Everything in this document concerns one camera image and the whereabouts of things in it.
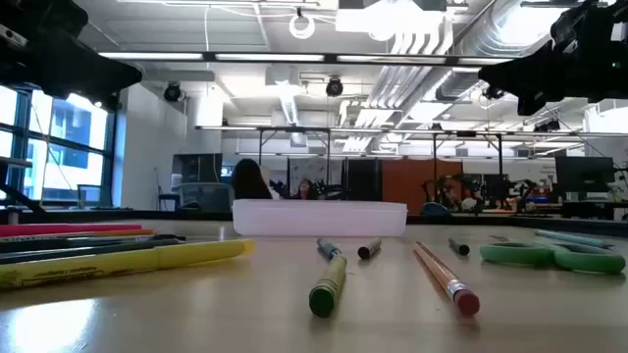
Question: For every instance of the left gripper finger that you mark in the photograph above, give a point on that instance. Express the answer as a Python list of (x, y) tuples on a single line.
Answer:
[(88, 73)]

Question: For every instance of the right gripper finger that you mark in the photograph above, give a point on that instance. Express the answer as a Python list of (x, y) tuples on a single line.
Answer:
[(539, 73)]

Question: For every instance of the pink marker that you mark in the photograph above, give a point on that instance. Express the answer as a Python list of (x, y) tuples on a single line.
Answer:
[(59, 229)]

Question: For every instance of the light blue pen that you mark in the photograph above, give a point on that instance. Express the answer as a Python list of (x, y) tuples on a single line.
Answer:
[(569, 237)]

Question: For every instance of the black pen with clip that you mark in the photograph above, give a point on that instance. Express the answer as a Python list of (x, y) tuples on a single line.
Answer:
[(73, 243)]

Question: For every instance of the dark teal marker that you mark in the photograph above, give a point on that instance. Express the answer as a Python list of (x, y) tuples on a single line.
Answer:
[(459, 247)]

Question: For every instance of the orange pencil red eraser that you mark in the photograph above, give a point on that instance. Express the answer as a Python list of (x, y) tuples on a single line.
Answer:
[(444, 277)]

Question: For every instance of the translucent plastic supply box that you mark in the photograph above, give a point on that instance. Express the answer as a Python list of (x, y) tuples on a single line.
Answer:
[(319, 218)]

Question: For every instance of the green crayon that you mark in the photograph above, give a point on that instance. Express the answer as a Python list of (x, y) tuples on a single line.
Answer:
[(329, 287)]

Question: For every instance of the black ceiling spotlight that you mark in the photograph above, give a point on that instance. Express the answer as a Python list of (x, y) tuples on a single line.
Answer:
[(172, 92), (493, 92), (334, 87)]

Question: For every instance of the large black monitor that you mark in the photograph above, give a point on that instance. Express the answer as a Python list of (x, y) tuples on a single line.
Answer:
[(584, 175)]

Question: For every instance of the small black framed screen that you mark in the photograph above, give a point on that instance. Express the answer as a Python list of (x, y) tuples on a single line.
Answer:
[(89, 194)]

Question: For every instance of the background robot arms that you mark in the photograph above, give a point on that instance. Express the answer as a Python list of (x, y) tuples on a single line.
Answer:
[(471, 191)]

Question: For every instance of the black rig strut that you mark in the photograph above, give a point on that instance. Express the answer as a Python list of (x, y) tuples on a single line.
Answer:
[(15, 193)]

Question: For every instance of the black computer monitor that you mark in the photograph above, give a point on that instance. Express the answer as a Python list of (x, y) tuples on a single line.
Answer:
[(196, 167)]

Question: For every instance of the orange partition panel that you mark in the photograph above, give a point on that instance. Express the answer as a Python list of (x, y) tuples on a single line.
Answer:
[(412, 184)]

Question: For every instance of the blue round object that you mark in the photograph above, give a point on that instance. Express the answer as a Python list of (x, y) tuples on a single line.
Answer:
[(435, 210)]

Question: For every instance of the yellow highlighter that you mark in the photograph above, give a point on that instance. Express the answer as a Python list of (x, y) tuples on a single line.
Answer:
[(122, 262)]

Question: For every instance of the black cabinet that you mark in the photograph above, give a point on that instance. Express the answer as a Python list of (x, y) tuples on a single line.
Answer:
[(362, 179)]

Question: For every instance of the dark olive marker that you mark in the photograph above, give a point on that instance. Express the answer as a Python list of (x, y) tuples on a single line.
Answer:
[(369, 249)]

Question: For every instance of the white patterned poster board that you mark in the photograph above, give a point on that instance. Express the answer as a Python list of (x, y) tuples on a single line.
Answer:
[(314, 171)]

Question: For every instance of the blue marker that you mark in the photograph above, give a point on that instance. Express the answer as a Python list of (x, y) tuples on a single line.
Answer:
[(328, 248)]

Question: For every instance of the silver ventilation duct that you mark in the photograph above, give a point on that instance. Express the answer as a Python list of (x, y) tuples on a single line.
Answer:
[(490, 29)]

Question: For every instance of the grey cylinder post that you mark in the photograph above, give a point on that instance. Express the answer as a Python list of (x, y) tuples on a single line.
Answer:
[(13, 216)]

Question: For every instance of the black metal frame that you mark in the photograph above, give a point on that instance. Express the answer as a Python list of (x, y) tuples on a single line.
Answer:
[(294, 129)]

